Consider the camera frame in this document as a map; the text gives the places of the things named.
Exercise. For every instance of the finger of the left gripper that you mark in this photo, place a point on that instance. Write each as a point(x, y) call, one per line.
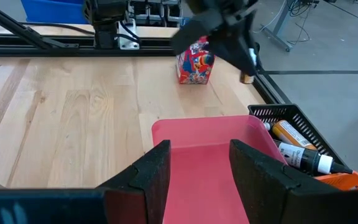
point(194, 31)
point(235, 46)

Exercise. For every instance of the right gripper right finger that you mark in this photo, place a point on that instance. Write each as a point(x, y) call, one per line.
point(259, 186)

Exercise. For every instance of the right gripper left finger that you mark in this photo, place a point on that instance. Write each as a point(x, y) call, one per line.
point(148, 186)

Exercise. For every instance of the small white dropper bottles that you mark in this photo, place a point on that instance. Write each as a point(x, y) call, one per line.
point(247, 78)

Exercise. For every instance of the red Froot Loops cereal box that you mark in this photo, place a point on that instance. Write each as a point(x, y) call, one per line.
point(194, 67)

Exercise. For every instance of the black squeeze bottle white collar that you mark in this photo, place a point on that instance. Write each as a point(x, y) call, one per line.
point(306, 158)

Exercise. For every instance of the orange squeeze bottle white cap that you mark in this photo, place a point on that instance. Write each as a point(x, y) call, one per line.
point(291, 133)

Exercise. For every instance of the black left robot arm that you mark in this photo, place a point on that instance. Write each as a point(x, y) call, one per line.
point(106, 18)

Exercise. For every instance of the grey-legged wooden desk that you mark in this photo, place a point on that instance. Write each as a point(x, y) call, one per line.
point(278, 25)

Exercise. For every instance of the pink plastic bin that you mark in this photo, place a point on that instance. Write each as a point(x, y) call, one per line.
point(204, 174)

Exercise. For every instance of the black plastic mesh basket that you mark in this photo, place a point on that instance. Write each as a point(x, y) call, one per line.
point(306, 126)

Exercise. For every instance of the blue plastic tub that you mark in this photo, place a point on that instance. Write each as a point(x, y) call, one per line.
point(51, 11)

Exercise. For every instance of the black aluminium table frame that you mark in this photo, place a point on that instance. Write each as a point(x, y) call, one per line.
point(151, 46)

